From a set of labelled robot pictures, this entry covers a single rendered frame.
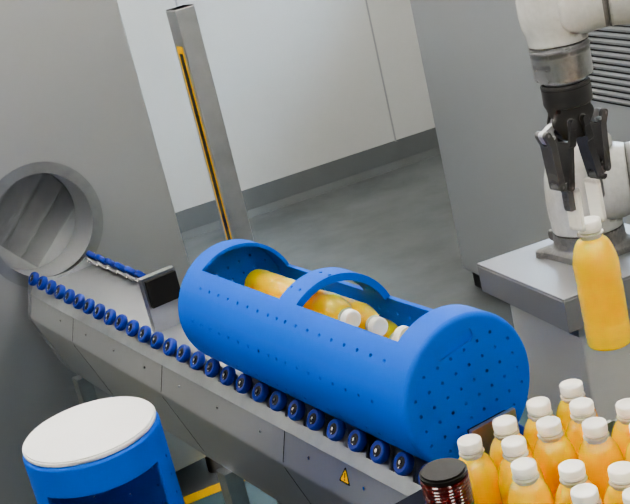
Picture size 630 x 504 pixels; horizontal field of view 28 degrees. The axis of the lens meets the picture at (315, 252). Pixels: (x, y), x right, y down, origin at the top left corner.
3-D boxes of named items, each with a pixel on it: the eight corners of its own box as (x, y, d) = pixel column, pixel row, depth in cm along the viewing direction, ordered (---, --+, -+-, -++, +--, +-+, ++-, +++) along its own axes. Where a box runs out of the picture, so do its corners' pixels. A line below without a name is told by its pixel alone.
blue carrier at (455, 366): (300, 320, 303) (259, 217, 293) (548, 415, 230) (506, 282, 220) (204, 381, 291) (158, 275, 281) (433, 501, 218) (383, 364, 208)
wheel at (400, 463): (404, 449, 230) (396, 446, 229) (418, 456, 226) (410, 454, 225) (396, 472, 229) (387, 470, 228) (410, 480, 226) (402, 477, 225)
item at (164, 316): (185, 318, 336) (170, 264, 331) (192, 321, 332) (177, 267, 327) (152, 332, 331) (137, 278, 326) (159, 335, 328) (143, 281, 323)
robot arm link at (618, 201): (551, 220, 284) (536, 126, 278) (633, 208, 280) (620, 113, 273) (549, 243, 269) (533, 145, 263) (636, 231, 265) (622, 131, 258)
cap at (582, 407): (591, 421, 200) (589, 411, 199) (567, 420, 202) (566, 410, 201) (598, 410, 203) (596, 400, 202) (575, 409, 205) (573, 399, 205)
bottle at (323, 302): (287, 321, 260) (336, 341, 245) (279, 290, 258) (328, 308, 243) (315, 308, 264) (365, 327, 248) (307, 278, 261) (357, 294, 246)
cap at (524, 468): (541, 470, 189) (539, 459, 189) (534, 483, 186) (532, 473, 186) (516, 469, 191) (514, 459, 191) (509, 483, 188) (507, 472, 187)
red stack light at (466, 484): (453, 483, 168) (447, 457, 166) (484, 498, 162) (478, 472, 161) (415, 504, 165) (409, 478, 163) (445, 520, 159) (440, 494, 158)
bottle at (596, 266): (639, 340, 199) (620, 230, 194) (599, 353, 198) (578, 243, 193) (619, 327, 206) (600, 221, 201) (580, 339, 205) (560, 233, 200)
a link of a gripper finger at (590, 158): (563, 115, 193) (569, 111, 193) (585, 178, 197) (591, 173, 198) (581, 117, 190) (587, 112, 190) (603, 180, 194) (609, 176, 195)
